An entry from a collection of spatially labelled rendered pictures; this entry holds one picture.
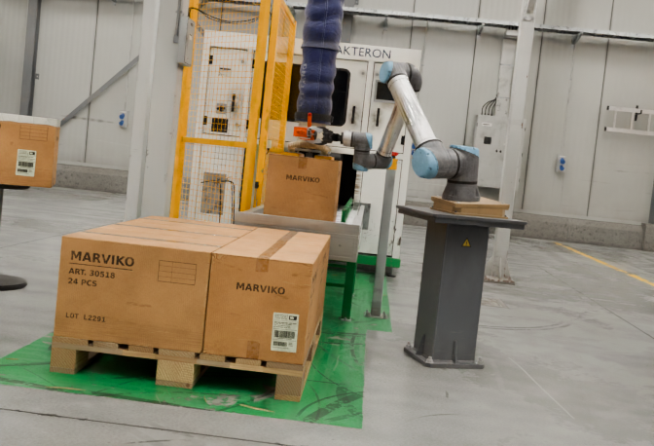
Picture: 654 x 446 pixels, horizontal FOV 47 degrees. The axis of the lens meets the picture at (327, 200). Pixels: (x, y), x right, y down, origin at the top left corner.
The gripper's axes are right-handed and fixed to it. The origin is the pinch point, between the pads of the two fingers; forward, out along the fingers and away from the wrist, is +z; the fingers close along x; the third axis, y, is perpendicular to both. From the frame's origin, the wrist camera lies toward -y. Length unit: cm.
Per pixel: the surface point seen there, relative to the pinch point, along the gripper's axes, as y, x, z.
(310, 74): 16.3, 35.9, 3.4
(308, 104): 16.3, 18.1, 3.3
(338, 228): -14, -50, -23
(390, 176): 42, -19, -50
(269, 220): -14, -50, 16
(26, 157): -8, -29, 159
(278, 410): -153, -109, -14
